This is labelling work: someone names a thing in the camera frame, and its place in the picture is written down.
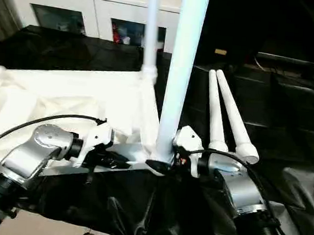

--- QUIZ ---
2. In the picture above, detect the dark low shelf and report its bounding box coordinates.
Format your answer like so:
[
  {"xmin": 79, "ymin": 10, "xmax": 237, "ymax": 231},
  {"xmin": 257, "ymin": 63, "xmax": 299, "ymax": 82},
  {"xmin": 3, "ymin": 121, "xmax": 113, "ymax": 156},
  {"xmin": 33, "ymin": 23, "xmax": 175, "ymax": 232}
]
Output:
[{"xmin": 256, "ymin": 51, "xmax": 314, "ymax": 71}]

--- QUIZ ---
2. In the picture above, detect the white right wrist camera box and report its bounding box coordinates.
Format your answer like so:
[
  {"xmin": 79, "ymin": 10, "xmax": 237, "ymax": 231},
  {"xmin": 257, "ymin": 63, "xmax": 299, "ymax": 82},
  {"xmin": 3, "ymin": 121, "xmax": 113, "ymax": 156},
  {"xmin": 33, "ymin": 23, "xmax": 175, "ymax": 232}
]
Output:
[{"xmin": 169, "ymin": 124, "xmax": 207, "ymax": 179}]

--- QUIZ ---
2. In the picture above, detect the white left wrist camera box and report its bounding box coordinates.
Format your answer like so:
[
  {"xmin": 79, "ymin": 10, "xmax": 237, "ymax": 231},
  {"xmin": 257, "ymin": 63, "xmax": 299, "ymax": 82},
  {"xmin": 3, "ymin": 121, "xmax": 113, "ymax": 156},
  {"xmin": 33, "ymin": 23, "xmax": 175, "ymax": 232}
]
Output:
[{"xmin": 72, "ymin": 119, "xmax": 116, "ymax": 171}]

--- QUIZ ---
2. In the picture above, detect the white plastic table leg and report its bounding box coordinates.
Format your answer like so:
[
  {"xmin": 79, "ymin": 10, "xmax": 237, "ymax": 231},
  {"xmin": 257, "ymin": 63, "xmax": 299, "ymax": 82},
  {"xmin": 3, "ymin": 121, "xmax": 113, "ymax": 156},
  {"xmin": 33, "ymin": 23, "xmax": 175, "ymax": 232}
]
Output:
[
  {"xmin": 202, "ymin": 69, "xmax": 235, "ymax": 154},
  {"xmin": 139, "ymin": 0, "xmax": 165, "ymax": 86},
  {"xmin": 151, "ymin": 0, "xmax": 212, "ymax": 175},
  {"xmin": 208, "ymin": 69, "xmax": 267, "ymax": 166}
]

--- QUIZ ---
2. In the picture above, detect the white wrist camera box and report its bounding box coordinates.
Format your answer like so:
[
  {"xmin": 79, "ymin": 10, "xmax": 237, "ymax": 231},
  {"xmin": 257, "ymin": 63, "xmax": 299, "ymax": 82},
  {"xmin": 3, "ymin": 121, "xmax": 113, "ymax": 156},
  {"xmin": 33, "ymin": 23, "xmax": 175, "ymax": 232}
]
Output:
[
  {"xmin": 72, "ymin": 119, "xmax": 116, "ymax": 171},
  {"xmin": 169, "ymin": 124, "xmax": 207, "ymax": 179}
]

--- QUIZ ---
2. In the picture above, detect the white plastic table top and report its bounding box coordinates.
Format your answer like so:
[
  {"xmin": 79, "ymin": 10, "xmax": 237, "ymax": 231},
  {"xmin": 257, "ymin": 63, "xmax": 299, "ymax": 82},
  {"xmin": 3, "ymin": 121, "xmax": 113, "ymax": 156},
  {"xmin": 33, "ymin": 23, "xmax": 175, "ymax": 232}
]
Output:
[{"xmin": 0, "ymin": 56, "xmax": 178, "ymax": 189}]

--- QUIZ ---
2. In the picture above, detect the white cabinet with glass doors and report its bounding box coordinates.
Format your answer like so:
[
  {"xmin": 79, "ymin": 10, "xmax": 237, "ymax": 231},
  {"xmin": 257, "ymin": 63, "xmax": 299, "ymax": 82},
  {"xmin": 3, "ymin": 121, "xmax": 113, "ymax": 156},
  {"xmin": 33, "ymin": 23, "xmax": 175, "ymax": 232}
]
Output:
[{"xmin": 4, "ymin": 0, "xmax": 184, "ymax": 50}]

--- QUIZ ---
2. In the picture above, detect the black work mat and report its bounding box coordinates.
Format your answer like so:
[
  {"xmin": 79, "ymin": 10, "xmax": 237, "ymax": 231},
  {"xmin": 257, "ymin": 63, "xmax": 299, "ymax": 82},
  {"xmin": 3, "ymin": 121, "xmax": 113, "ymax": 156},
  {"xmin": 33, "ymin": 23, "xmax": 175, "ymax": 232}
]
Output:
[{"xmin": 0, "ymin": 22, "xmax": 314, "ymax": 235}]

